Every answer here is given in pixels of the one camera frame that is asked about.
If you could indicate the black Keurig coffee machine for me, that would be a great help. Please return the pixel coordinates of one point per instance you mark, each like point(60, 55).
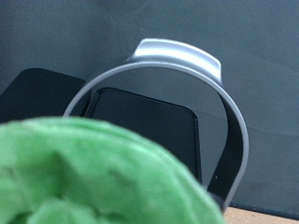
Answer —
point(146, 118)

